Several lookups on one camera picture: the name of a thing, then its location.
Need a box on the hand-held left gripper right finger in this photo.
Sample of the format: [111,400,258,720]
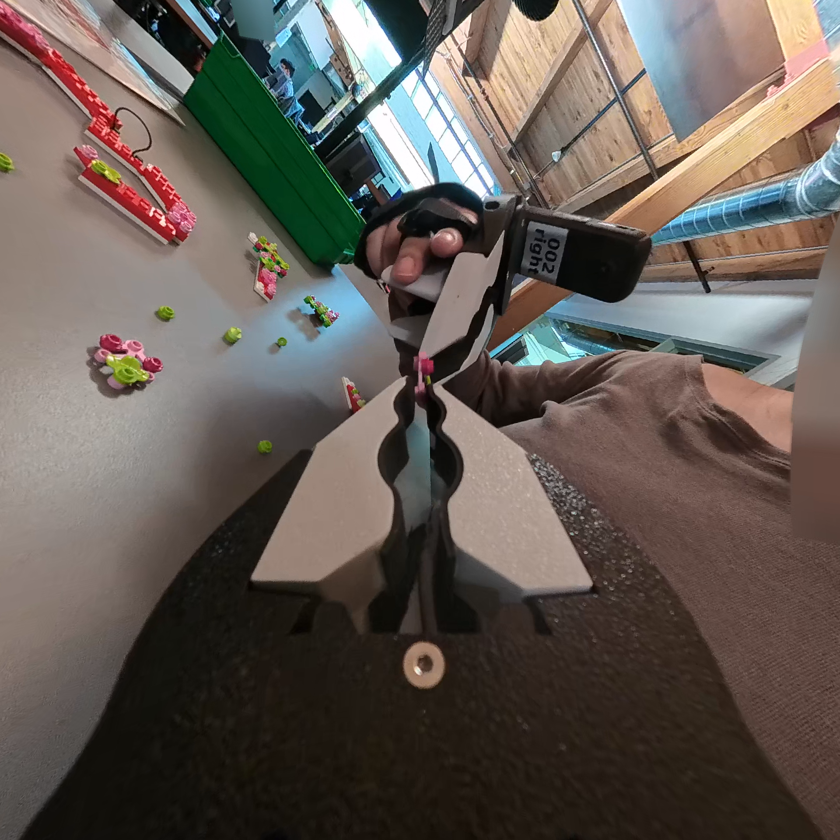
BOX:
[428,384,595,599]

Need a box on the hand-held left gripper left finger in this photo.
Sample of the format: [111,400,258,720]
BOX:
[251,377,421,634]

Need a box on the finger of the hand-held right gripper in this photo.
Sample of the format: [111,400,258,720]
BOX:
[419,233,506,360]
[435,304,497,386]

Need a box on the person's right forearm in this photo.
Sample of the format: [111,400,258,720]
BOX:
[440,348,657,431]

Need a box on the pink lime lego on white plate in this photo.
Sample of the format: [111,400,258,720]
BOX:
[248,231,290,303]

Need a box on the pink lime lego flower cluster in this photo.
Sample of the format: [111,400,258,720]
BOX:
[91,332,164,392]

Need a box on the person's right hand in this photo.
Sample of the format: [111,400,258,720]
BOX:
[354,184,484,286]

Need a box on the person in brown shirt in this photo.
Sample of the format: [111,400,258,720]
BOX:
[499,354,840,840]

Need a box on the green plastic bin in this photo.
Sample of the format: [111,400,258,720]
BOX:
[182,33,366,266]

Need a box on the black overhead lamp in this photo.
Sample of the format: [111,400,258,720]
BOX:
[423,0,562,61]

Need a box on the flat printed sheet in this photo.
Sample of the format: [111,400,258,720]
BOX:
[16,0,189,127]

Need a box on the silver ventilation duct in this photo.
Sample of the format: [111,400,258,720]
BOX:
[650,140,840,248]

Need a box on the black cable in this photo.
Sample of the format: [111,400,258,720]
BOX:
[113,107,154,163]

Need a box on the red lego heart frame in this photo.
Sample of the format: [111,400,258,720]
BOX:
[0,7,198,245]

